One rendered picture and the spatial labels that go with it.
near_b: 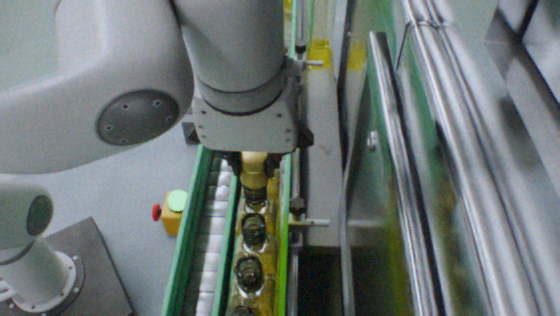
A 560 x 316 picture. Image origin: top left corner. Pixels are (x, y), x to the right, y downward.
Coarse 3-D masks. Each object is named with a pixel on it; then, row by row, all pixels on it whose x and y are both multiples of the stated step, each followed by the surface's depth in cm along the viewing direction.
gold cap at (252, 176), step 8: (240, 152) 50; (248, 152) 50; (256, 152) 50; (240, 160) 49; (248, 160) 49; (256, 160) 49; (264, 160) 49; (240, 168) 50; (248, 168) 49; (256, 168) 49; (264, 168) 50; (240, 176) 52; (248, 176) 50; (256, 176) 50; (264, 176) 51; (248, 184) 51; (256, 184) 51; (264, 184) 52
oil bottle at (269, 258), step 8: (240, 240) 54; (272, 240) 54; (240, 248) 53; (272, 248) 53; (240, 256) 53; (256, 256) 52; (264, 256) 52; (272, 256) 53; (264, 264) 52; (272, 264) 53; (272, 272) 53
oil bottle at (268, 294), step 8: (264, 272) 52; (232, 280) 51; (264, 280) 50; (272, 280) 51; (232, 288) 50; (264, 288) 49; (272, 288) 50; (232, 296) 49; (240, 296) 49; (264, 296) 49; (272, 296) 50; (232, 304) 49; (240, 304) 48; (248, 304) 48; (256, 304) 48; (264, 304) 49; (272, 304) 49; (256, 312) 49; (264, 312) 49; (272, 312) 49
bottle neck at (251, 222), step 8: (248, 216) 50; (256, 216) 50; (240, 224) 50; (248, 224) 51; (256, 224) 52; (264, 224) 49; (248, 232) 49; (256, 232) 49; (264, 232) 50; (248, 240) 50; (256, 240) 50; (264, 240) 51; (248, 248) 52; (256, 248) 51; (264, 248) 53
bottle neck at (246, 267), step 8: (248, 256) 47; (240, 264) 46; (248, 264) 47; (256, 264) 46; (240, 272) 45; (248, 272) 49; (256, 272) 45; (240, 280) 46; (248, 280) 45; (256, 280) 46; (240, 288) 48; (248, 288) 47; (256, 288) 47; (248, 296) 48; (256, 296) 48
